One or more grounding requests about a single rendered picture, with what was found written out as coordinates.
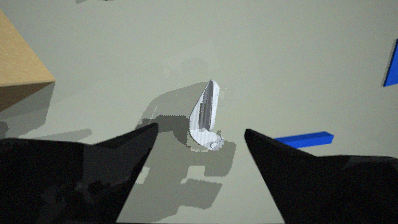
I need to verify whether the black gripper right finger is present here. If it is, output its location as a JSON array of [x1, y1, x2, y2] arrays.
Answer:
[[244, 129, 398, 224]]

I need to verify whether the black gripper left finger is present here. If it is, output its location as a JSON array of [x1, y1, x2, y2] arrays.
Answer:
[[0, 123, 158, 222]]

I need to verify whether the blue flat rectangular plate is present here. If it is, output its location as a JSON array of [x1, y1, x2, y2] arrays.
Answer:
[[383, 39, 398, 87]]

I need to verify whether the blue flat bar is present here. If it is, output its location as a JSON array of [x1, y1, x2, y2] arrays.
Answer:
[[274, 131, 334, 148]]

